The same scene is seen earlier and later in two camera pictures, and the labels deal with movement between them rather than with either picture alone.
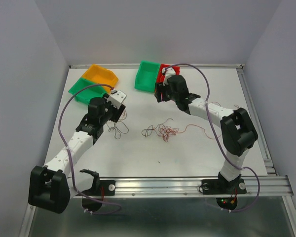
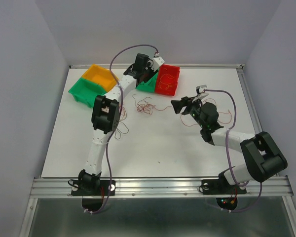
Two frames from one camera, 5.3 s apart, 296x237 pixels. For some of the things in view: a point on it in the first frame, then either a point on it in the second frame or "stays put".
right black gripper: (160, 88) → (185, 101)
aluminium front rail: (256, 186) stays put
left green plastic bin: (85, 95) stays put
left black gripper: (117, 112) → (151, 72)
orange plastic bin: (101, 75) stays put
